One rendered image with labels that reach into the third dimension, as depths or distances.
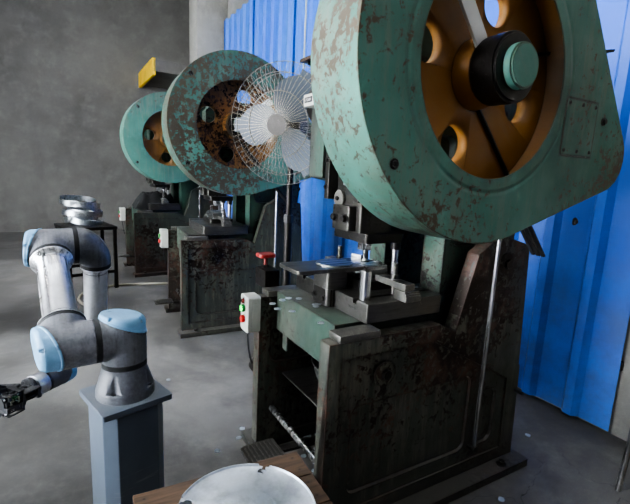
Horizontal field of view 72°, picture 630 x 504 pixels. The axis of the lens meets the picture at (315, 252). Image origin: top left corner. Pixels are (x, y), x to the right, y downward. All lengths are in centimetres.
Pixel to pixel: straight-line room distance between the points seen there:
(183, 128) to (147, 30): 565
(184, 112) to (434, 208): 183
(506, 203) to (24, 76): 731
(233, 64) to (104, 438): 204
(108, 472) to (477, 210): 117
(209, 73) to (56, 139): 535
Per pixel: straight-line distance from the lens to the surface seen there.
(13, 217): 785
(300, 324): 145
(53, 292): 137
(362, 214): 138
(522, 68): 112
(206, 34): 661
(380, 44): 93
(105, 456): 137
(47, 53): 793
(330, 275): 138
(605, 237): 223
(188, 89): 261
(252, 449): 159
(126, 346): 125
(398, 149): 93
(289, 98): 218
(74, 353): 123
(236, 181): 265
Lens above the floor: 107
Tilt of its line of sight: 10 degrees down
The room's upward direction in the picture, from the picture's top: 3 degrees clockwise
